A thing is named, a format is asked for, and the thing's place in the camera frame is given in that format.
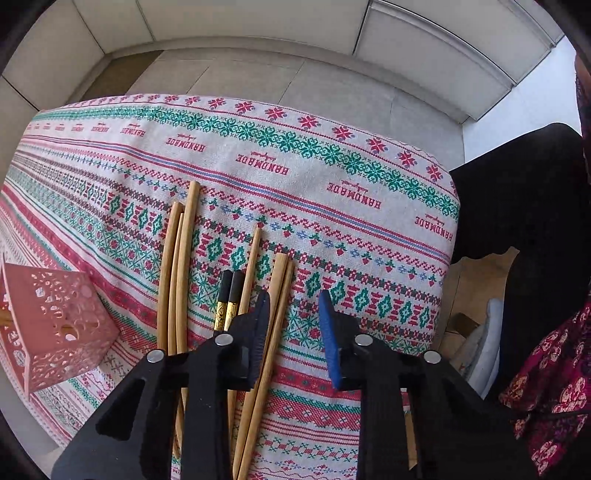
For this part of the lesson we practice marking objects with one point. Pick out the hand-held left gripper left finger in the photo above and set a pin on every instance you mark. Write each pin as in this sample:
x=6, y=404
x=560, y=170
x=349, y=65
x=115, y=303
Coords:
x=261, y=330

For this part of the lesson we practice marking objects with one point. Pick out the white kitchen cabinets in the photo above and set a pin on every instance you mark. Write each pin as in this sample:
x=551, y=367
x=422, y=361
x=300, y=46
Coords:
x=231, y=23

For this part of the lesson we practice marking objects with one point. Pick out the pink perforated utensil holder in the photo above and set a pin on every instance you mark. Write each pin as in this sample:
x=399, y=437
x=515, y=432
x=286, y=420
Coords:
x=55, y=323

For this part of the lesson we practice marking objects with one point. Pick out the grey white slipper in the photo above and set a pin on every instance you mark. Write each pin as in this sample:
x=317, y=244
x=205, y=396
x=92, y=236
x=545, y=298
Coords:
x=487, y=341

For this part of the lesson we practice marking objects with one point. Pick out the person's black pants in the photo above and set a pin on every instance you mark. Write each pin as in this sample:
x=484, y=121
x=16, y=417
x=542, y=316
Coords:
x=517, y=207

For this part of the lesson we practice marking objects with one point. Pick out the wooden chopstick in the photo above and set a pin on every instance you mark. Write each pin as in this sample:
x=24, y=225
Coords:
x=251, y=267
x=184, y=286
x=165, y=300
x=173, y=316
x=270, y=364
x=277, y=280

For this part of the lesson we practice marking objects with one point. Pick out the patterned woven tablecloth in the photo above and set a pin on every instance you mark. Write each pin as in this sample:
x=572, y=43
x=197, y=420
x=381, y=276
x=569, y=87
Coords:
x=300, y=184

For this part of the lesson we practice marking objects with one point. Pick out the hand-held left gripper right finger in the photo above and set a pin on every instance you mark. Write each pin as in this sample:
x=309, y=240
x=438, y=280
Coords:
x=330, y=344

